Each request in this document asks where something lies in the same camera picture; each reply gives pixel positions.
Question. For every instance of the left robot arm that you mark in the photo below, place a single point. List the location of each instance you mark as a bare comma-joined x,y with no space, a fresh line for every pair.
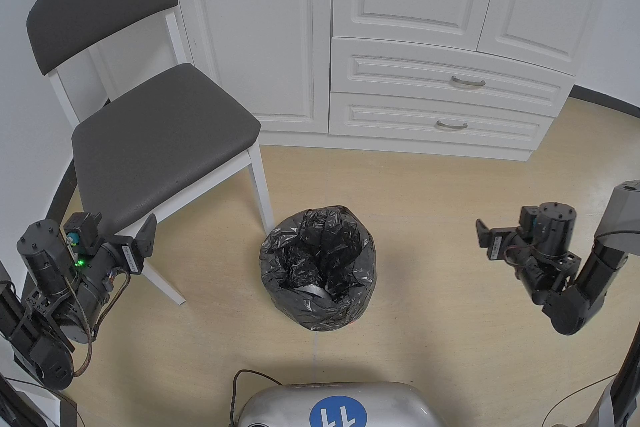
45,260

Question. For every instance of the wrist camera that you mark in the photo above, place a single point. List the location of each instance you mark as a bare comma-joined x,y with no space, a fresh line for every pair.
528,217
87,227

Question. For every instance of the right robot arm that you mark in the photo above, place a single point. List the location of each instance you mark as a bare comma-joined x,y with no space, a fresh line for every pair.
555,235

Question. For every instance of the black plastic bag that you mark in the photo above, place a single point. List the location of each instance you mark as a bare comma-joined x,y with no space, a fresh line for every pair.
300,310

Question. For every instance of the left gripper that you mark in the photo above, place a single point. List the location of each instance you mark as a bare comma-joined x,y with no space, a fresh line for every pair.
110,262

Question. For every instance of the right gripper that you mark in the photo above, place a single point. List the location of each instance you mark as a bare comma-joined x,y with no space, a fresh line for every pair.
507,242

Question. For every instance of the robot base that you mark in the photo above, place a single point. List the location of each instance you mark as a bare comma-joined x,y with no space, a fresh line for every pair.
345,407

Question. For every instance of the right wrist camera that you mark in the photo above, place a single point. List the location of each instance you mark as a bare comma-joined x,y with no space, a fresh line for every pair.
528,217

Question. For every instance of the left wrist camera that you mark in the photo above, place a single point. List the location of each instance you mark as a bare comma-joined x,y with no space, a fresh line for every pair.
87,227

